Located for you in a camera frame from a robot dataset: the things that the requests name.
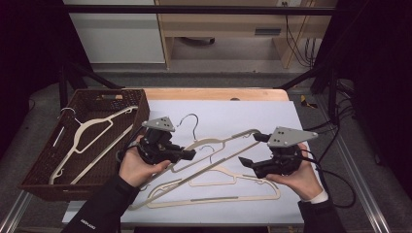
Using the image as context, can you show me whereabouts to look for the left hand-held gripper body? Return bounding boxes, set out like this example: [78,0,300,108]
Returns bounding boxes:
[137,116,190,166]

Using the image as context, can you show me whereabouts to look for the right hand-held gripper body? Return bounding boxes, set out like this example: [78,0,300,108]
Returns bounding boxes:
[254,125,320,180]

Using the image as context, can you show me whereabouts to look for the beige plastic clothes hanger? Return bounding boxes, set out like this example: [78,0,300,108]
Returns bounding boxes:
[143,145,282,209]
[127,113,262,212]
[48,105,139,186]

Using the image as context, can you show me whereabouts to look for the brown woven plastic basket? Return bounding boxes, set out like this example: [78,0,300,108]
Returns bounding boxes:
[17,88,151,202]

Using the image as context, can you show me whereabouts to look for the person's right hand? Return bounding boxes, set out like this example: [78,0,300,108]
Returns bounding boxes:
[265,143,326,202]

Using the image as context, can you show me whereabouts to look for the person's left hand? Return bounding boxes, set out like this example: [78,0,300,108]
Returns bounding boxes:
[118,135,172,189]

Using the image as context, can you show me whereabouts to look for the white table sheet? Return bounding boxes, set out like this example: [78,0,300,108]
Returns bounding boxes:
[61,99,338,225]

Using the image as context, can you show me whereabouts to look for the yellow and black tool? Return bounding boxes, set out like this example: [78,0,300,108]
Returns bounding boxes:
[299,94,319,110]

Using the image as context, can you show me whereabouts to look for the white cabinet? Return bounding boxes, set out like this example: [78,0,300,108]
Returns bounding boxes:
[63,0,166,64]

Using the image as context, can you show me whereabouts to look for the light wooden desk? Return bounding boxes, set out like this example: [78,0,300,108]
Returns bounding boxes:
[154,0,338,70]

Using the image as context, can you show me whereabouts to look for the dark curtain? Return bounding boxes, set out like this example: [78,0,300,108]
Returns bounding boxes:
[319,0,412,199]
[0,0,95,160]

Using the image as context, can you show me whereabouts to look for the left hand-held gripper black cable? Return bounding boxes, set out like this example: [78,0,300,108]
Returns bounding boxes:
[115,126,146,163]

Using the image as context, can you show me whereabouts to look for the hand-held gripper black cable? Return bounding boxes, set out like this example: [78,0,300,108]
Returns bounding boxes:
[115,126,146,163]
[303,148,357,209]

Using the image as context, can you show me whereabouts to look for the right hand-held gripper black cable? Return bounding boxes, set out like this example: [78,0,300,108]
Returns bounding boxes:
[303,148,357,209]

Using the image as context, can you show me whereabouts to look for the black slanted frame strut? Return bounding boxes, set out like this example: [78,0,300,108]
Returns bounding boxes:
[57,61,124,113]
[277,61,341,125]

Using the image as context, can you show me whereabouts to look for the aluminium frame rail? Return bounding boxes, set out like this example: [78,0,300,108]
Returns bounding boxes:
[314,96,394,233]
[0,189,34,233]

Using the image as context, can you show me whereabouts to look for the black floor cables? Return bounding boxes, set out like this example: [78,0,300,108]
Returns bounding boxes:
[303,79,359,163]

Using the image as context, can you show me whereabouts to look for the black hanging wall cables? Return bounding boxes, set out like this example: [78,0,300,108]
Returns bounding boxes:
[282,1,319,69]

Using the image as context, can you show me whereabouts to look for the black horizontal frame bar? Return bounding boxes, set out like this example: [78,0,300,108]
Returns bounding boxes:
[62,4,338,17]

